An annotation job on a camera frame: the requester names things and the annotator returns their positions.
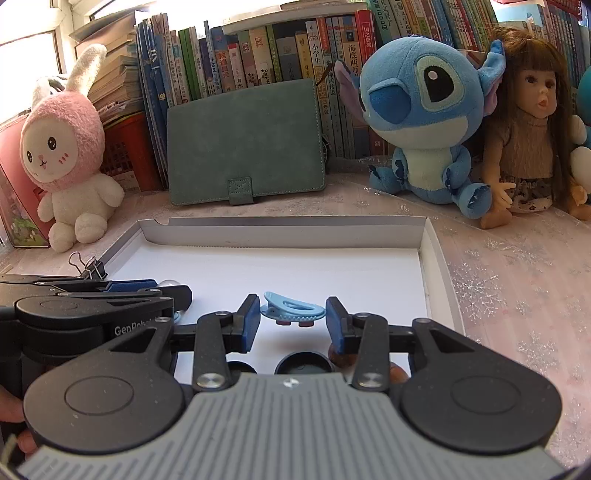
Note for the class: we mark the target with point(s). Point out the clear plastic ball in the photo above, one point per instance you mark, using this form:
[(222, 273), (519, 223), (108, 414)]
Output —
[(170, 283)]

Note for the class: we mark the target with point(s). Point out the long-haired baby doll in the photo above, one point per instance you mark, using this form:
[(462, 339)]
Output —
[(531, 138)]

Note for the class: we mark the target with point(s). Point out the red triangular house box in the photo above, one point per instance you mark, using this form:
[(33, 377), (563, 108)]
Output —
[(14, 184)]

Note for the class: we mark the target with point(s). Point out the row of books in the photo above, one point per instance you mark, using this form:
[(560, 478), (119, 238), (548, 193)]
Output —
[(277, 50)]

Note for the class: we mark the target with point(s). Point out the green felt notebook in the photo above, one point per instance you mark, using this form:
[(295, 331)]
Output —
[(240, 143)]

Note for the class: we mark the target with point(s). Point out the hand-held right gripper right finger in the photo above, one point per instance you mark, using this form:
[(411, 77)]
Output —
[(334, 323)]

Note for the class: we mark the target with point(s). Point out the black round container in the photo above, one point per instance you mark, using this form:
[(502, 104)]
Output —
[(302, 363)]

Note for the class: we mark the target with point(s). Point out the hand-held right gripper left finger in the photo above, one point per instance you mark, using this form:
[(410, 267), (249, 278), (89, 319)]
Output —
[(251, 323)]

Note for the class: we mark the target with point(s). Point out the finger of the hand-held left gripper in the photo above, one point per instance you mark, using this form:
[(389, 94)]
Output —
[(131, 286), (182, 297)]

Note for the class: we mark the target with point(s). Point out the white cardboard box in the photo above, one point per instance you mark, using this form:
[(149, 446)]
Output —
[(286, 263)]

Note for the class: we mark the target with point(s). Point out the pink bunny plush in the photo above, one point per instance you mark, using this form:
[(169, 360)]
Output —
[(64, 138)]

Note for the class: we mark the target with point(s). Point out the blue robot cat plush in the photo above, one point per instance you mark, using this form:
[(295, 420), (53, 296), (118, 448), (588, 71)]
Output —
[(582, 161)]

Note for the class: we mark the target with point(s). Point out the person's left hand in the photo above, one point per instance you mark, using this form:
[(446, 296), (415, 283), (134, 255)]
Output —
[(11, 408)]

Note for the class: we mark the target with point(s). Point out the grey cloth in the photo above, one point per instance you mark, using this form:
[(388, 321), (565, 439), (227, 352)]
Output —
[(53, 83)]

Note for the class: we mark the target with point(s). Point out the light blue plastic clip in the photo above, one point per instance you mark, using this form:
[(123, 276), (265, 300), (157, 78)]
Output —
[(295, 307)]

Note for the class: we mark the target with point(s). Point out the stack of flat books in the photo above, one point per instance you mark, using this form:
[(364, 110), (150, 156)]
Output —
[(115, 83)]

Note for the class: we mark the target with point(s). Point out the blue alien plush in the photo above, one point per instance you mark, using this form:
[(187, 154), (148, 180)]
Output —
[(415, 92)]

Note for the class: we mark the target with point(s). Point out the black binder clip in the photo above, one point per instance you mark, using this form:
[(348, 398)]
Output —
[(94, 268)]

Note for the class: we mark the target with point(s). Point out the black round cap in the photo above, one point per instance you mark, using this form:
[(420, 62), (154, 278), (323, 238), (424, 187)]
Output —
[(242, 368)]

